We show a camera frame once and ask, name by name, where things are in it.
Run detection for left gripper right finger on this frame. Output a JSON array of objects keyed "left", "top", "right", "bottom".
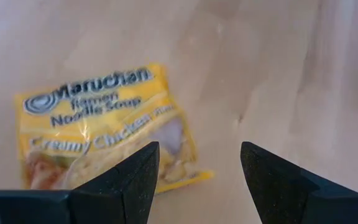
[{"left": 240, "top": 141, "right": 358, "bottom": 224}]

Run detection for yellow Maruchan ramen pack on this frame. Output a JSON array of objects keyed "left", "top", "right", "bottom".
[{"left": 14, "top": 62, "right": 214, "bottom": 195}]

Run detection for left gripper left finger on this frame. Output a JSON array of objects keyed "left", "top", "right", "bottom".
[{"left": 0, "top": 141, "right": 161, "bottom": 224}]

